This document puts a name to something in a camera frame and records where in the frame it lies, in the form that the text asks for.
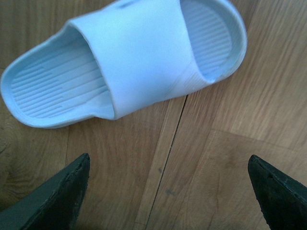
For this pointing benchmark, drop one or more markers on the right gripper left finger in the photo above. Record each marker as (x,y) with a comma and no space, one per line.
(54,205)

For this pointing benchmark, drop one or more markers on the light blue slipper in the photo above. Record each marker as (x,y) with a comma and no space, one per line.
(122,58)

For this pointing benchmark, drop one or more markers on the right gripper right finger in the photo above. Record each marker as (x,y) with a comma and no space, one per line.
(282,199)

